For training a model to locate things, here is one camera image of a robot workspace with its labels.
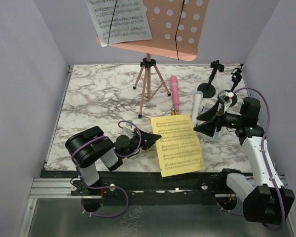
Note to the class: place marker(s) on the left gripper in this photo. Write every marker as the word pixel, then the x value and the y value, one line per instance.
pixel 148 139

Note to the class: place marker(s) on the pink tripod music stand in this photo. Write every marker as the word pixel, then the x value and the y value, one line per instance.
pixel 176 27

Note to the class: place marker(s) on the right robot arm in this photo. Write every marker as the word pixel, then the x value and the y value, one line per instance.
pixel 267 201

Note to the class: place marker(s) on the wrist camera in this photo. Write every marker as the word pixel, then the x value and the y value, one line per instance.
pixel 225 99
pixel 128 127

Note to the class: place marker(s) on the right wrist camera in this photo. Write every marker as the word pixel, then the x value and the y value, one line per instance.
pixel 225 99

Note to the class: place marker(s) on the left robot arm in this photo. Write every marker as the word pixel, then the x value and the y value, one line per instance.
pixel 88 146

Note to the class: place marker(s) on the black microphone stand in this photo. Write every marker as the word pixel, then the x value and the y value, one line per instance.
pixel 208 89
pixel 235 78

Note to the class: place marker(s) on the white microphone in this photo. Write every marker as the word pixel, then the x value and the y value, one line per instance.
pixel 197 99

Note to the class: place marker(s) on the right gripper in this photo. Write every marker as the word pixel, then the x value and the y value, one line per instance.
pixel 218 122

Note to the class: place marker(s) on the aluminium frame rail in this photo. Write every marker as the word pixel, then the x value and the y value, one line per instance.
pixel 50 188

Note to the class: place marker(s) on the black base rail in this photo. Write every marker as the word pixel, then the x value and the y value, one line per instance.
pixel 149 188

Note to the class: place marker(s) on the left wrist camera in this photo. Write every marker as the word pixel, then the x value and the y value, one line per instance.
pixel 128 127

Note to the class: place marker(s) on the yellow sheet music page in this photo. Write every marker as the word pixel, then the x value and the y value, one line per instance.
pixel 179 150

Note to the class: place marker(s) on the clear plastic compartment box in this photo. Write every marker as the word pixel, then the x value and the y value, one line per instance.
pixel 217 135

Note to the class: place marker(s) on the yellow utility knife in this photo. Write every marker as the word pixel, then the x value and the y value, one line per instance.
pixel 174 112

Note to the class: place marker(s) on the pink microphone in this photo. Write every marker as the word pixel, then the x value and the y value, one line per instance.
pixel 175 94

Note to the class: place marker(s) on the white sheet music page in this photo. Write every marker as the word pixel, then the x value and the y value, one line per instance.
pixel 118 21

